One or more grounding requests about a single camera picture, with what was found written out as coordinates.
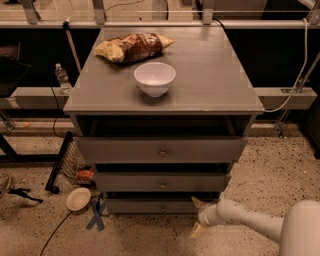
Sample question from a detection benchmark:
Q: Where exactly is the yellow brown chip bag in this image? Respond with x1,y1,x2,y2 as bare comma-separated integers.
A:
95,33,174,63

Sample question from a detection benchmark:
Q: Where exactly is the grey metal rail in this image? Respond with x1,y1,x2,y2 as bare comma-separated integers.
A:
0,20,305,29

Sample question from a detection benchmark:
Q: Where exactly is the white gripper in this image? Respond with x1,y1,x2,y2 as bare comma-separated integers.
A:
190,197,221,238

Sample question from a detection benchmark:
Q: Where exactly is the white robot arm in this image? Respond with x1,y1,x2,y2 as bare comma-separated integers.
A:
191,194,320,256

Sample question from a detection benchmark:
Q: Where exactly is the black metal bar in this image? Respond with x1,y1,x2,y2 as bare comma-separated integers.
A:
45,131,72,194

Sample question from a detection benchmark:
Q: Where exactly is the mesh basket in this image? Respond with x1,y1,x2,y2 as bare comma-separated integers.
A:
60,138,93,185

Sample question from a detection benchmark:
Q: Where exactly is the grey middle drawer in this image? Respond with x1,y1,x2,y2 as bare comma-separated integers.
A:
94,173,231,192

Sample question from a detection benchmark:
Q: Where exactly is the grey drawer cabinet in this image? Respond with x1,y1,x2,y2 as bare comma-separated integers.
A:
64,26,263,211

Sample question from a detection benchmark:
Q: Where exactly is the clear plastic water bottle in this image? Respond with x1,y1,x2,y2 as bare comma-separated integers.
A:
55,63,72,95

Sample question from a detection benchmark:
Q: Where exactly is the black clamp on floor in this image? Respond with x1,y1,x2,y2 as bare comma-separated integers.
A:
7,188,43,203

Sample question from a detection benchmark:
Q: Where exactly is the white cable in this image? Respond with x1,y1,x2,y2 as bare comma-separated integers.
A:
262,17,309,114

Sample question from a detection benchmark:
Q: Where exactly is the grey bottom drawer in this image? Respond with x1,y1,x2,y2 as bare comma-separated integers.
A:
106,198,198,214

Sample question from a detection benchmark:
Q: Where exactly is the orange can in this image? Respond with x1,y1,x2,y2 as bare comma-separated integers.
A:
77,169,93,181

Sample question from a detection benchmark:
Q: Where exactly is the black floor cable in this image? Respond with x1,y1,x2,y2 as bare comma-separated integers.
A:
39,211,73,256

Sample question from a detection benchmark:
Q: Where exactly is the grey drawer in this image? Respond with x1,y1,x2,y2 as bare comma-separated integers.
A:
106,198,198,214
94,173,231,192
77,137,247,164

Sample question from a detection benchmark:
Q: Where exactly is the grey top drawer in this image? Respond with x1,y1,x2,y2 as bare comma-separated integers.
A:
77,137,247,164

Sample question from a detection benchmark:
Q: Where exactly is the white bowl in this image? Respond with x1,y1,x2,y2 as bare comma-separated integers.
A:
134,62,176,97

